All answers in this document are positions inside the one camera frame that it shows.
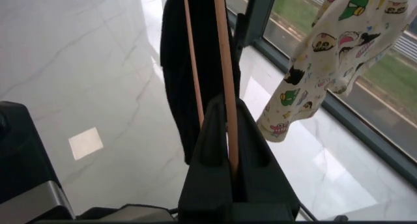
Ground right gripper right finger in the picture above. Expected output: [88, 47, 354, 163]
[235, 97, 300, 222]

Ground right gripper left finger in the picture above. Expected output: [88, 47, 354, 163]
[177, 94, 234, 222]

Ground pink clothes hanger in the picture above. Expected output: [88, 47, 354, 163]
[181, 0, 241, 179]

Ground black garment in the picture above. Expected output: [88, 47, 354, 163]
[159, 0, 242, 165]

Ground cream printed shorts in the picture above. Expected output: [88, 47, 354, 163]
[256, 0, 417, 143]

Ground window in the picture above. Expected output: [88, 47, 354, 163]
[224, 0, 417, 189]

